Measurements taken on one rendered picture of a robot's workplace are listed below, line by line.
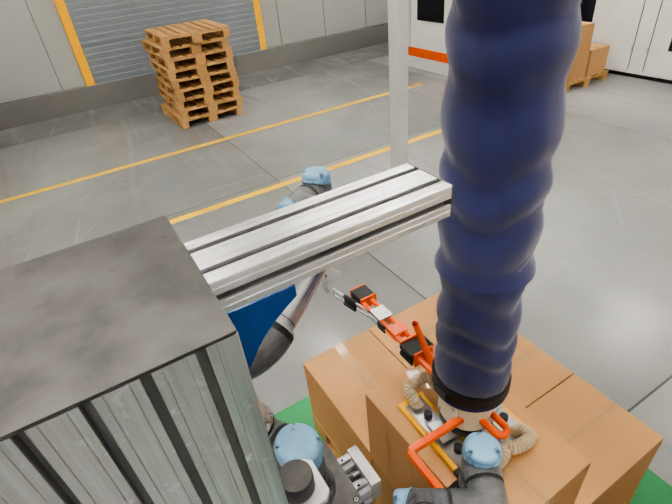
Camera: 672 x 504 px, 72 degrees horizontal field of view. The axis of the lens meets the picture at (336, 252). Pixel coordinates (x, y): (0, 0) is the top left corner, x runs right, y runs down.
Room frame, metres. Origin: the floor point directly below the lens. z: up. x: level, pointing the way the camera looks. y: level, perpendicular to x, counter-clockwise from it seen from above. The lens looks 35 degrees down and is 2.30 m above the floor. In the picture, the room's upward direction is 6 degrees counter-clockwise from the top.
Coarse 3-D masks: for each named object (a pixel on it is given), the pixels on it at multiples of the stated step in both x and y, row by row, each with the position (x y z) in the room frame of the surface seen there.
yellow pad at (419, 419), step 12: (420, 396) 0.99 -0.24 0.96; (408, 408) 0.95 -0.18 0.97; (420, 408) 0.94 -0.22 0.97; (432, 408) 0.94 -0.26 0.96; (420, 420) 0.90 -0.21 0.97; (432, 420) 0.89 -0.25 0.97; (420, 432) 0.86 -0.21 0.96; (432, 444) 0.81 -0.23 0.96; (456, 444) 0.79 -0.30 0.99; (444, 456) 0.77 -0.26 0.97; (456, 456) 0.76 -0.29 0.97; (456, 468) 0.73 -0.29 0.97
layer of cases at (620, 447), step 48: (384, 336) 1.70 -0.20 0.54; (432, 336) 1.67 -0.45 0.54; (336, 384) 1.43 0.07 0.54; (528, 384) 1.31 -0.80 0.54; (576, 384) 1.28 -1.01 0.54; (336, 432) 1.33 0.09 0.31; (576, 432) 1.05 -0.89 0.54; (624, 432) 1.03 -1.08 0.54; (384, 480) 0.98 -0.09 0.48; (624, 480) 0.89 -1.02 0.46
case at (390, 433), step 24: (384, 384) 1.08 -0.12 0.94; (384, 408) 0.98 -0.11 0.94; (384, 432) 0.95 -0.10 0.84; (408, 432) 0.88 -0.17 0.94; (552, 432) 0.82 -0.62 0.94; (384, 456) 0.96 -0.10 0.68; (432, 456) 0.79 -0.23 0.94; (528, 456) 0.75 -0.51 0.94; (552, 456) 0.75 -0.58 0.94; (576, 456) 0.74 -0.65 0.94; (408, 480) 0.84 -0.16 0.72; (504, 480) 0.69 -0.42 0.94; (528, 480) 0.68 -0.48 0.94; (552, 480) 0.67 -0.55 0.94; (576, 480) 0.69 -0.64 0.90
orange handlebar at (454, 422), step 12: (372, 300) 1.38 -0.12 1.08; (384, 324) 1.24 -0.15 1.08; (396, 324) 1.23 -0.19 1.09; (396, 336) 1.17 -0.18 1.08; (408, 336) 1.17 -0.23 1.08; (420, 360) 1.05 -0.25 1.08; (456, 420) 0.81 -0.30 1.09; (480, 420) 0.80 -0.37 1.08; (432, 432) 0.78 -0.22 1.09; (444, 432) 0.78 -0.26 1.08; (492, 432) 0.76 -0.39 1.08; (504, 432) 0.75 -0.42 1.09; (420, 444) 0.74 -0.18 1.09; (408, 456) 0.72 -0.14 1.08; (420, 468) 0.67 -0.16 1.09; (432, 480) 0.64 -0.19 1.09
